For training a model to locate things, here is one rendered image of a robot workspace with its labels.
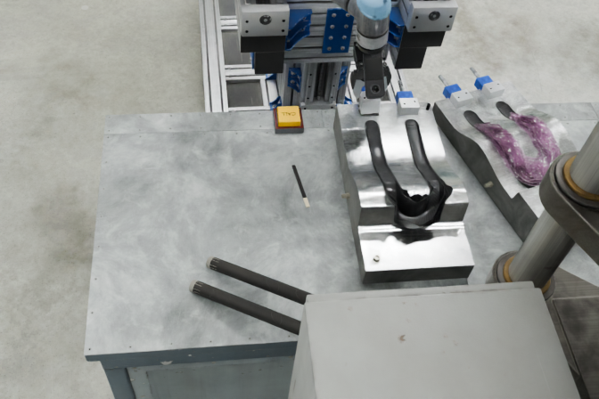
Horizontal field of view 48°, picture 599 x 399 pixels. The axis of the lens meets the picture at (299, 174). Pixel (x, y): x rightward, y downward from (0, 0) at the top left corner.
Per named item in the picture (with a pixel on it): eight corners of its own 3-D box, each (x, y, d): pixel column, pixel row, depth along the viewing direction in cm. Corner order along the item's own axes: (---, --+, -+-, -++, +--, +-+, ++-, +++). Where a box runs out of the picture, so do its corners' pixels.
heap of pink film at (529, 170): (466, 126, 186) (474, 106, 180) (520, 110, 192) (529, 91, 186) (521, 198, 172) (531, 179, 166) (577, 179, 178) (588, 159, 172)
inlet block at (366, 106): (353, 76, 188) (354, 63, 184) (372, 74, 188) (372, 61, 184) (360, 114, 181) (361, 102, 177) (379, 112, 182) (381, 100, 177)
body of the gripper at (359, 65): (381, 53, 176) (383, 21, 165) (386, 80, 171) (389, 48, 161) (351, 57, 175) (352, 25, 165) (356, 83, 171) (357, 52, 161)
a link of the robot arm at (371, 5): (372, -28, 152) (400, -8, 149) (370, 7, 162) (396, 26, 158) (347, -9, 150) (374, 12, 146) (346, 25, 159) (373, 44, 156)
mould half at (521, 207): (430, 115, 196) (438, 87, 188) (504, 93, 204) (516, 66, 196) (530, 253, 169) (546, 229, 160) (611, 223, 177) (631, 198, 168)
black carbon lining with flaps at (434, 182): (361, 126, 182) (366, 101, 175) (419, 124, 184) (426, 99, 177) (384, 233, 161) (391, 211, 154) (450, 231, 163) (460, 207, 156)
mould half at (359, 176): (332, 126, 191) (339, 92, 180) (422, 124, 194) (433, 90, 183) (362, 284, 160) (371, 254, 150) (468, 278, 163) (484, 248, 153)
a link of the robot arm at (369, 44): (391, 37, 157) (356, 41, 157) (389, 50, 161) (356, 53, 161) (386, 12, 161) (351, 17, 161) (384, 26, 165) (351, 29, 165)
